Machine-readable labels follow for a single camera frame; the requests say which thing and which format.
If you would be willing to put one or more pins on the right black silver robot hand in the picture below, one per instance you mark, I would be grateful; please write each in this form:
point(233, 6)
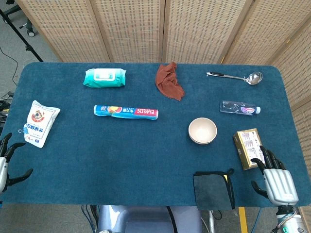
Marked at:
point(279, 184)

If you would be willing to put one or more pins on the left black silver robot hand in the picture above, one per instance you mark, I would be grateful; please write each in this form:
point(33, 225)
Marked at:
point(3, 170)

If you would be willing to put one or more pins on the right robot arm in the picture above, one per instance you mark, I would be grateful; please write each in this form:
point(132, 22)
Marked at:
point(290, 223)

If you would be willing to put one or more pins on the blue binder clip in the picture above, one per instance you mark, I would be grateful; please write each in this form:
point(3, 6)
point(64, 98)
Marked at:
point(25, 129)

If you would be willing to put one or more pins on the gold box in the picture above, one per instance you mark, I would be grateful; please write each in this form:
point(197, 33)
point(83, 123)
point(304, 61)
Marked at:
point(246, 143)

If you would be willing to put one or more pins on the white sugar bag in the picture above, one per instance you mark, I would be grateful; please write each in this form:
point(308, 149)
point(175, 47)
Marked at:
point(41, 121)

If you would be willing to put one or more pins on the grey towel black trim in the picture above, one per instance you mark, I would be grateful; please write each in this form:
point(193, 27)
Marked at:
point(211, 191)

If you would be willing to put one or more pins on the silver table leg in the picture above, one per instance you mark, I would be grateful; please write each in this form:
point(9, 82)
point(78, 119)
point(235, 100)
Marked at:
point(212, 222)

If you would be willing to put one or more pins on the clear plastic water bottle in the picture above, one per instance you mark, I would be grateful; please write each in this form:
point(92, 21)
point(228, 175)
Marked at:
point(233, 108)

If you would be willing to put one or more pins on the blue table mat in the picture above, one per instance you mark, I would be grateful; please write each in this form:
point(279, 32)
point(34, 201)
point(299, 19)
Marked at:
point(121, 157)

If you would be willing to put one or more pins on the black tripod stand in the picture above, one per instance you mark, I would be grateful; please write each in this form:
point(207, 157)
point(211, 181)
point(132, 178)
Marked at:
point(22, 36)

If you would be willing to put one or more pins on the blue plastic wrap box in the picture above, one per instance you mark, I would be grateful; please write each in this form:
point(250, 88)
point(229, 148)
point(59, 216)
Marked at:
point(126, 112)

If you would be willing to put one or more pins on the green wet wipes pack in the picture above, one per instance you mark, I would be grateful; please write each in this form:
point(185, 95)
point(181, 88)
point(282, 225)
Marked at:
point(104, 78)

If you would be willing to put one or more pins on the grey robot torso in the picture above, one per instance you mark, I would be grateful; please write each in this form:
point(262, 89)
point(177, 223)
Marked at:
point(145, 221)

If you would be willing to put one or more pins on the black rolling chair base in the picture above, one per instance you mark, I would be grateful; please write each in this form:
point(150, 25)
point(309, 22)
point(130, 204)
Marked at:
point(30, 30)

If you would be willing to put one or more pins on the brown cloth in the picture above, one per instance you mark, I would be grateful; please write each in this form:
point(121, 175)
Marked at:
point(170, 85)

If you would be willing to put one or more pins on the woven wooden folding screen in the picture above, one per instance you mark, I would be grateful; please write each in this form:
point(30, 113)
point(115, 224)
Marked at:
point(133, 29)

